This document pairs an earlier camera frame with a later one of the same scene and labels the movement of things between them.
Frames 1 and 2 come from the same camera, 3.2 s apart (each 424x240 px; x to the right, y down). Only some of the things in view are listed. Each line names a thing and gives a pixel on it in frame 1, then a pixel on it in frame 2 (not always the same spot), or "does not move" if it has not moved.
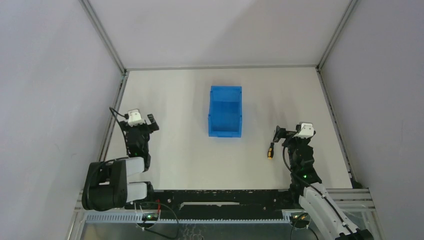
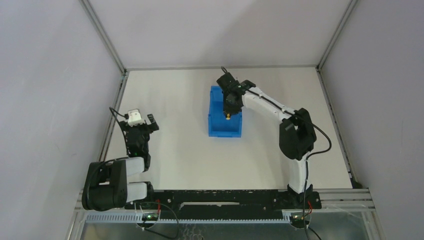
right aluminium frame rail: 336,127 does not move
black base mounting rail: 257,204 does not move
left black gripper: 142,128 does not move
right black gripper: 281,133 → 232,110
